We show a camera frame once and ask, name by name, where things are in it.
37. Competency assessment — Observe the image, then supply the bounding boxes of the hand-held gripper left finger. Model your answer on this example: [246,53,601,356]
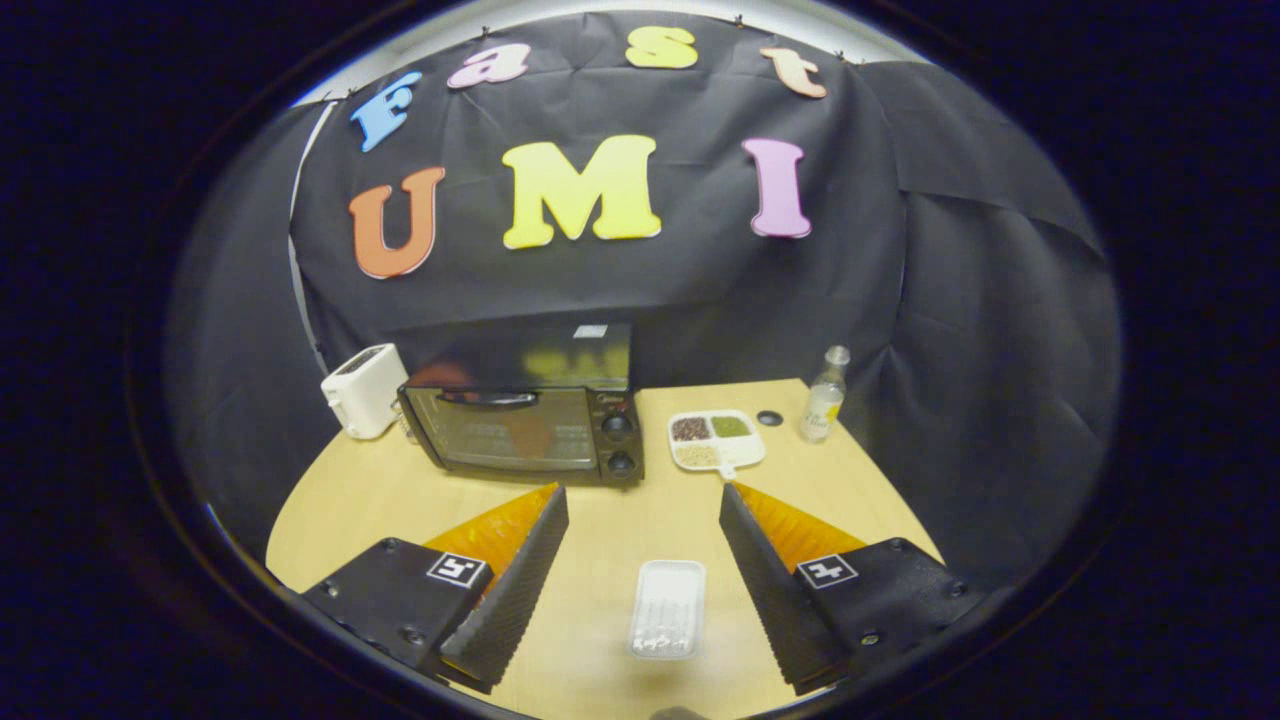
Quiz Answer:
[302,483,570,695]

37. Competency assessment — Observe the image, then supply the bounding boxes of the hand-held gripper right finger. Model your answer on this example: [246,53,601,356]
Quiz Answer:
[720,481,986,696]

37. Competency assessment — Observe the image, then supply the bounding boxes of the black toaster oven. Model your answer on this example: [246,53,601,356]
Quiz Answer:
[397,322,646,488]

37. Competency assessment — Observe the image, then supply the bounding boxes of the white bread toaster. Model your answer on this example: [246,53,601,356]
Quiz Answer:
[320,343,409,441]

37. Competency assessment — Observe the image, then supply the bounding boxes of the white foam tray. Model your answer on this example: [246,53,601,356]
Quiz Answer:
[628,559,707,661]

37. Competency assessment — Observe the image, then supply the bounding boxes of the white divided grain dish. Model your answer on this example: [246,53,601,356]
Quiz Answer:
[667,409,767,481]

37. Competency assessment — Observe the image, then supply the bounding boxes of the small clear bottle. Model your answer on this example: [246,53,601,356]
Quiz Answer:
[800,345,851,443]

